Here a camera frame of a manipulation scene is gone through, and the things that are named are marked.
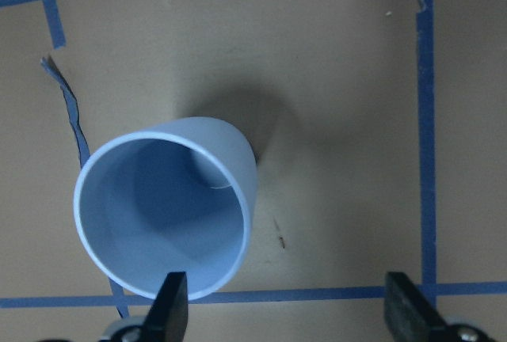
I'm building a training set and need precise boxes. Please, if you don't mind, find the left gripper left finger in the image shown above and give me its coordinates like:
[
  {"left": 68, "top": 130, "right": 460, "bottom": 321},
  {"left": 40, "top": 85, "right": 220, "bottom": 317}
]
[{"left": 140, "top": 272, "right": 187, "bottom": 342}]

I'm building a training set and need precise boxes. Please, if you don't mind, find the light blue plastic cup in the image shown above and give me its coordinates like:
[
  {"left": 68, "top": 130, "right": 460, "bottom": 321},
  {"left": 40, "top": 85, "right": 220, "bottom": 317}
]
[{"left": 73, "top": 117, "right": 257, "bottom": 300}]

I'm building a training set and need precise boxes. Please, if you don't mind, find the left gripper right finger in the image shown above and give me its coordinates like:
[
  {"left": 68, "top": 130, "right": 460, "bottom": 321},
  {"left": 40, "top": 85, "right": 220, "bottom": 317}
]
[{"left": 384, "top": 272, "right": 456, "bottom": 342}]

